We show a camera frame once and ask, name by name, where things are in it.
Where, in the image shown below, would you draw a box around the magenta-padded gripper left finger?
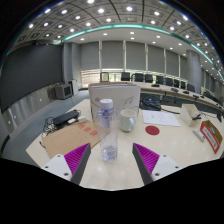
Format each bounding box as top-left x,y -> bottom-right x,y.
40,142 -> 92,186

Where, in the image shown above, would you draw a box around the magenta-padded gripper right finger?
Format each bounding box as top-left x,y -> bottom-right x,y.
131,142 -> 184,186

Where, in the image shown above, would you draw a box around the clear plastic water bottle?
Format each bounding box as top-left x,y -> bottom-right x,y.
96,98 -> 120,163

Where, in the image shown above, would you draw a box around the brown paper envelope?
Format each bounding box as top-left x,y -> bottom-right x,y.
41,119 -> 111,159

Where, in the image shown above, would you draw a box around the flat round red coaster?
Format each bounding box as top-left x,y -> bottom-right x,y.
145,125 -> 161,136

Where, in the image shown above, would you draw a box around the white printed paper sheet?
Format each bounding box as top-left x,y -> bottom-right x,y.
142,109 -> 182,128

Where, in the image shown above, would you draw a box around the black power adapter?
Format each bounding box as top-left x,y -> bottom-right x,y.
51,109 -> 81,127

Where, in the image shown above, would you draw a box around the brown box with red side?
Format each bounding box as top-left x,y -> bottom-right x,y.
199,119 -> 224,155

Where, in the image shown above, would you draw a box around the white open cardboard box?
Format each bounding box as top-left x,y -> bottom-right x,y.
179,103 -> 204,128

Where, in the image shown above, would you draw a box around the white ceramic mug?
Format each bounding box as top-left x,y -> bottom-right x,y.
119,108 -> 138,133

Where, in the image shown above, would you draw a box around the black desk telephone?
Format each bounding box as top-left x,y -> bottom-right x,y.
139,93 -> 162,112

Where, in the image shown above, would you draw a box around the long curved conference desk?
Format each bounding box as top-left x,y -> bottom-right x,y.
88,80 -> 224,116

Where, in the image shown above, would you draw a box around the grey floor monitor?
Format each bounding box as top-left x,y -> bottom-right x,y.
54,83 -> 74,101

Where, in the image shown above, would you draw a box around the white printer paper carton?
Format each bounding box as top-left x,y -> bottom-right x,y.
88,83 -> 142,124

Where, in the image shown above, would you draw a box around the row of black office chairs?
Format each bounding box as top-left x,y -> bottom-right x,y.
120,71 -> 198,93

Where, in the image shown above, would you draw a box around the round ceiling lights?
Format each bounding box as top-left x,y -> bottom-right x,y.
26,0 -> 224,81

